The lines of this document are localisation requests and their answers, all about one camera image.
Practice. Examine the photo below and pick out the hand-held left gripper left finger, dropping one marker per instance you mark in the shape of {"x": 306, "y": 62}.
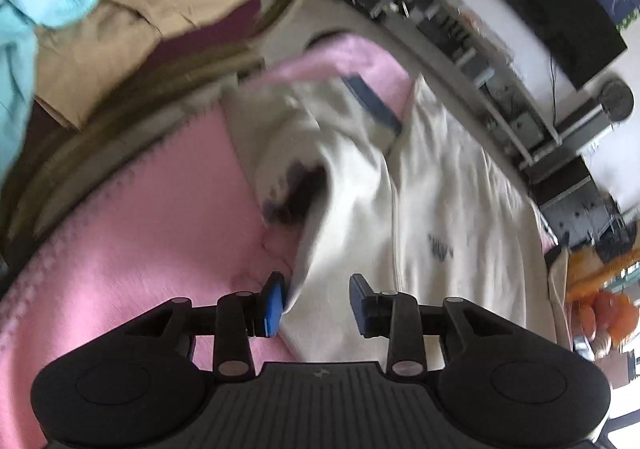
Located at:
{"x": 274, "y": 305}

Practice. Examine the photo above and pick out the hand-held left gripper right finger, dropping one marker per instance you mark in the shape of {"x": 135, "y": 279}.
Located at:
{"x": 357, "y": 300}

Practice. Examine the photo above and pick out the cream zip jacket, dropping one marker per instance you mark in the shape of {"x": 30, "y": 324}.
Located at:
{"x": 450, "y": 189}

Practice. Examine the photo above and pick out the pink printed blanket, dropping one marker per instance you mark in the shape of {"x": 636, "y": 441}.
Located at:
{"x": 150, "y": 229}

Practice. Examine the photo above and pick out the black drawer cabinet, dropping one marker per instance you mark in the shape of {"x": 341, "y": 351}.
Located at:
{"x": 570, "y": 199}

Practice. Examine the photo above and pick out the orange plush toy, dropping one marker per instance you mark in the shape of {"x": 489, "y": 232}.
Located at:
{"x": 610, "y": 299}

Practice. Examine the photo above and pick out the grey television stand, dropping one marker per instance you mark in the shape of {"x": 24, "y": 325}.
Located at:
{"x": 480, "y": 54}

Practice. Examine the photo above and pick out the tall silver speaker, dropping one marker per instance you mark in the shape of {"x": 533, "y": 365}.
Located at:
{"x": 575, "y": 129}

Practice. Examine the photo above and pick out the khaki garment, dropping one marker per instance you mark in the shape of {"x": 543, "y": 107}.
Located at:
{"x": 150, "y": 4}

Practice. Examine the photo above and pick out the black round fan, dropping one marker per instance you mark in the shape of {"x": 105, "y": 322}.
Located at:
{"x": 616, "y": 99}

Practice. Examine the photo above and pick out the black television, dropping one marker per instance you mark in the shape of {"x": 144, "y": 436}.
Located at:
{"x": 550, "y": 4}

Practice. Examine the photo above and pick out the light blue garment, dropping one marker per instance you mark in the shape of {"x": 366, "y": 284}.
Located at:
{"x": 20, "y": 54}

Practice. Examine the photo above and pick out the maroon chair with gold frame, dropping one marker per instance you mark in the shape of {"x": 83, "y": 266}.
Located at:
{"x": 210, "y": 36}

